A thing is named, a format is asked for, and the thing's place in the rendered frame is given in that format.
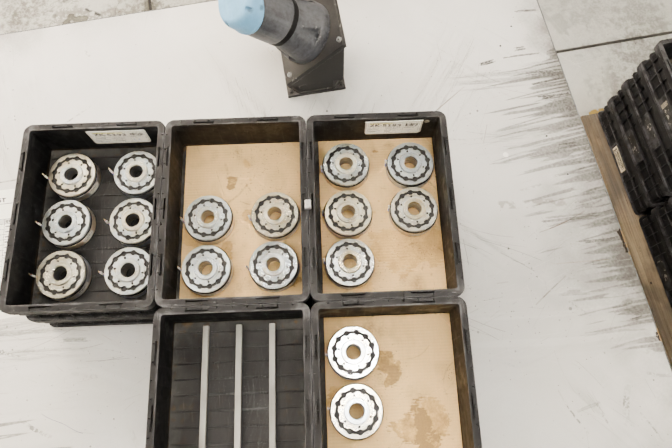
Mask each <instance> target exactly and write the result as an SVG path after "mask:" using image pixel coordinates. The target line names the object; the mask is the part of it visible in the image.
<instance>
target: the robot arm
mask: <svg viewBox="0 0 672 448"><path fill-rule="evenodd" d="M218 7H219V13H220V16H221V18H222V20H223V22H224V23H225V24H226V25H227V26H228V27H230V28H232V29H234V30H235V31H237V32H238V33H240V34H243V35H248V36H250V37H253V38H255V39H258V40H260V41H263V42H265V43H268V44H270V45H273V46H275V47H276V48H277V49H278V50H279V51H280V52H281V53H282V54H283V55H284V56H285V57H286V58H288V59H289V60H291V61H293V62H296V63H298V64H305V63H308V62H310V61H312V60H313V59H315V58H316V57H317V56H318V55H319V54H320V52H321V51H322V49H323V48H324V46H325V44H326V42H327V39H328V36H329V32H330V16H329V13H328V11H327V9H326V8H325V7H324V6H323V5H322V4H320V3H318V2H316V1H313V0H218Z"/></svg>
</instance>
